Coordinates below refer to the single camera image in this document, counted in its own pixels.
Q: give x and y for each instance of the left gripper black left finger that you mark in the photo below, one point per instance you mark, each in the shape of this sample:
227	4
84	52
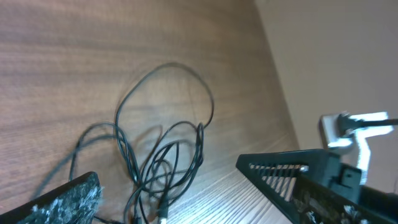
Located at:
76	201

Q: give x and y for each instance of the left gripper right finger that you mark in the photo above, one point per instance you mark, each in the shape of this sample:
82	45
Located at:
314	186

